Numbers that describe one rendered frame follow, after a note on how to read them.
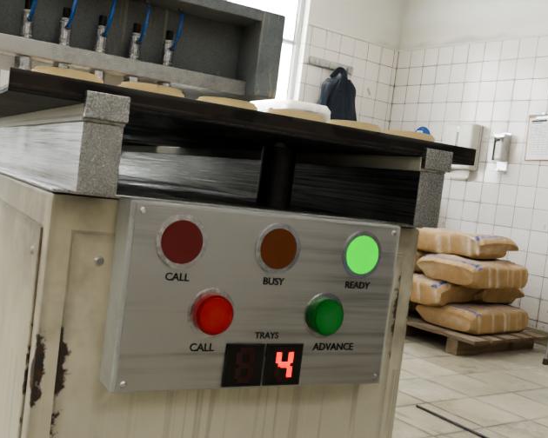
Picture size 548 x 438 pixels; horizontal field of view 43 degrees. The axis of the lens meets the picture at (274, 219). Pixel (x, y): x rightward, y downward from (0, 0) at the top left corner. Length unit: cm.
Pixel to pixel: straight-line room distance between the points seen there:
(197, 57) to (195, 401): 91
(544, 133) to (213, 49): 394
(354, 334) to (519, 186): 464
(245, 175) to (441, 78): 496
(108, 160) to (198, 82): 85
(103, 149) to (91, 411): 20
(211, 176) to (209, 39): 45
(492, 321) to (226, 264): 394
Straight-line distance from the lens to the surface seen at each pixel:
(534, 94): 527
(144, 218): 50
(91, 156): 49
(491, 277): 435
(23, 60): 126
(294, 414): 63
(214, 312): 52
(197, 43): 139
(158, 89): 52
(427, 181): 62
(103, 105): 48
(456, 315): 430
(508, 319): 456
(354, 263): 58
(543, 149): 513
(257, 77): 134
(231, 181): 94
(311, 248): 56
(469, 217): 545
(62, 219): 52
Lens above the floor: 86
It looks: 3 degrees down
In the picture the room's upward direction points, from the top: 7 degrees clockwise
